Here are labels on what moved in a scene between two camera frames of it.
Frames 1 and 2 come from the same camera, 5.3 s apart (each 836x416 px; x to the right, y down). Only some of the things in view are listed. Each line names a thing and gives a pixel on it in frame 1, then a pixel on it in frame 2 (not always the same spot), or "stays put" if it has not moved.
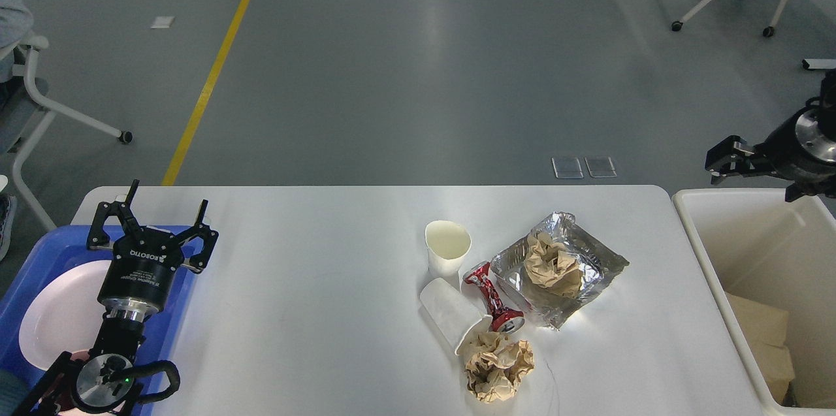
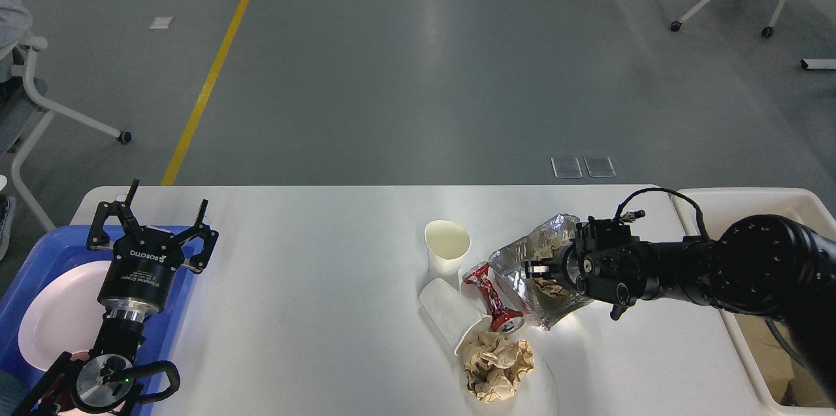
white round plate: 63,314 stays put
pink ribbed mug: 64,394 stays put
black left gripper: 136,278 stays put
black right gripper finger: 733,156 to 536,268
